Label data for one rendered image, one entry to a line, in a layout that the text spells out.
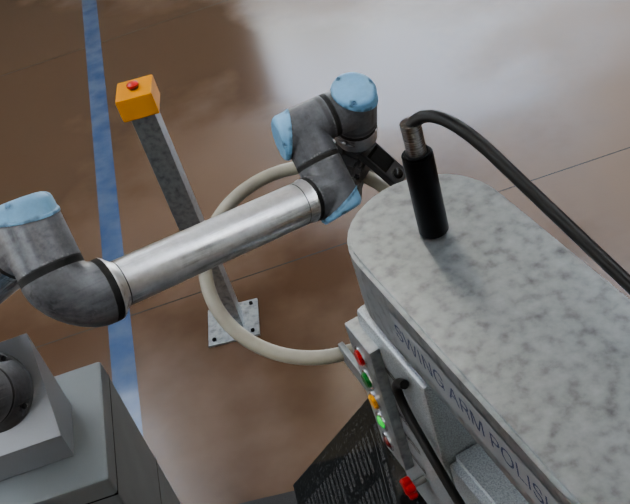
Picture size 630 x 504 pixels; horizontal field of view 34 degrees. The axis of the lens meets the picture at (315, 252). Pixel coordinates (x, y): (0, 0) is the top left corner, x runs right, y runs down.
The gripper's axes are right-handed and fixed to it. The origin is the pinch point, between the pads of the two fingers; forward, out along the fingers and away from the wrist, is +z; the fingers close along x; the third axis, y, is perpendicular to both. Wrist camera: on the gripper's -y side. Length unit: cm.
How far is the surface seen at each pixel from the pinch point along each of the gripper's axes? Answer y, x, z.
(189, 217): 80, -18, 104
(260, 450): 22, 33, 133
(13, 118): 266, -84, 247
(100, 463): 29, 76, 34
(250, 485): 18, 46, 129
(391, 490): -36, 54, 15
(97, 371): 48, 56, 46
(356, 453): -23, 47, 27
